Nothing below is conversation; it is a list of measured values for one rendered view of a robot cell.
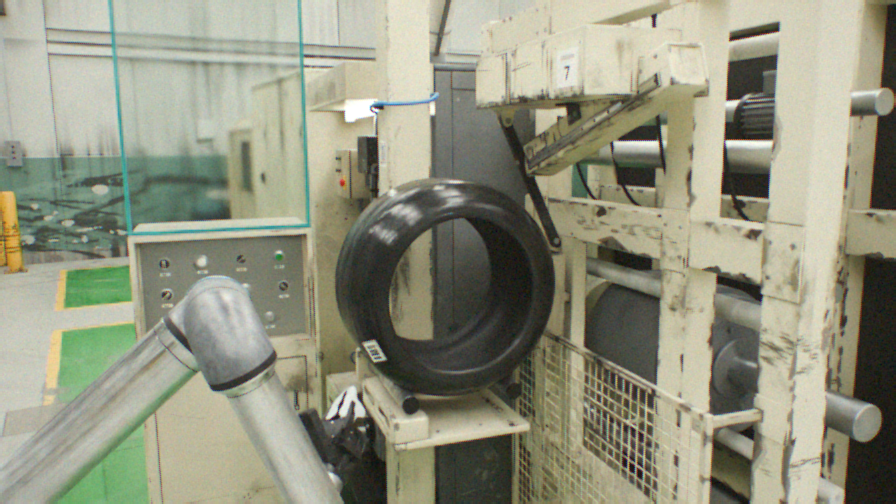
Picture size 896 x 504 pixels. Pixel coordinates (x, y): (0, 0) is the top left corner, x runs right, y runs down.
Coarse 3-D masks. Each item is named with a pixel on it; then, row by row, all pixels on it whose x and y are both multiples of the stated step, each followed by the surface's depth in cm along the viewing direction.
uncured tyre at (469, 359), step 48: (432, 192) 163; (480, 192) 166; (384, 240) 159; (528, 240) 170; (336, 288) 176; (384, 288) 159; (528, 288) 191; (384, 336) 161; (480, 336) 198; (528, 336) 174; (432, 384) 168; (480, 384) 172
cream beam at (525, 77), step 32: (576, 32) 144; (608, 32) 142; (640, 32) 145; (672, 32) 148; (480, 64) 193; (512, 64) 173; (544, 64) 157; (608, 64) 143; (480, 96) 194; (512, 96) 174; (544, 96) 159; (576, 96) 148; (608, 96) 149
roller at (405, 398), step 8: (384, 376) 184; (384, 384) 183; (392, 384) 177; (392, 392) 175; (400, 392) 171; (408, 392) 170; (400, 400) 168; (408, 400) 166; (416, 400) 167; (408, 408) 166; (416, 408) 167
